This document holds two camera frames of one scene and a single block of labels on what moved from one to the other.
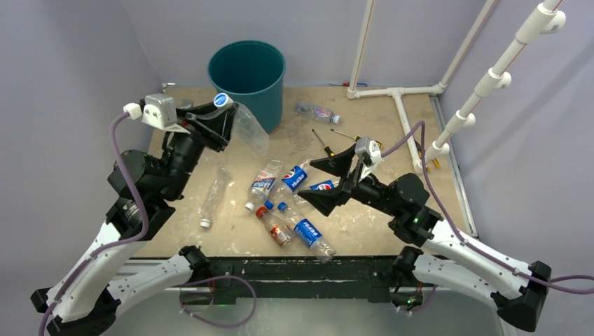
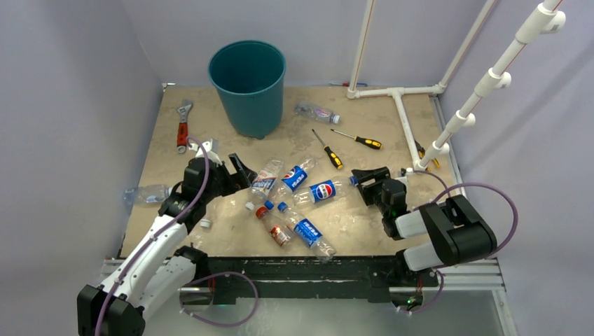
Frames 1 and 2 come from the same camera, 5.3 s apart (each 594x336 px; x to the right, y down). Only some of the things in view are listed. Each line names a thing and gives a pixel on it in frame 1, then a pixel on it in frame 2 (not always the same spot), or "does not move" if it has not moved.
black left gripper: [214, 131] -> [244, 178]
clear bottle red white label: [263, 183] does not move
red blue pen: [348, 84] does not move
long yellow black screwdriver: [356, 138] does not move
